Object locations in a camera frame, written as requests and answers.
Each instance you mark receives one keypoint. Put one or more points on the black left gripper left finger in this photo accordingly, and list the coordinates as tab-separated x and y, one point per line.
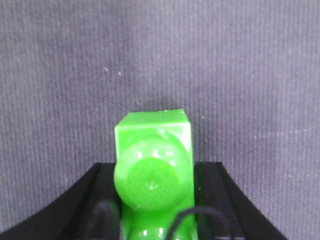
89	210

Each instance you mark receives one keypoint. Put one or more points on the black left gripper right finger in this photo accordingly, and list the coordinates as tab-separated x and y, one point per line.
215	188

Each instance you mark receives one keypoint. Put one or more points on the green toy block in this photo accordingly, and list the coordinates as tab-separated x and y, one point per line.
154	171

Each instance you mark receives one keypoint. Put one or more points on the dark grey conveyor belt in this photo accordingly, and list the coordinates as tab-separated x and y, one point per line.
247	72

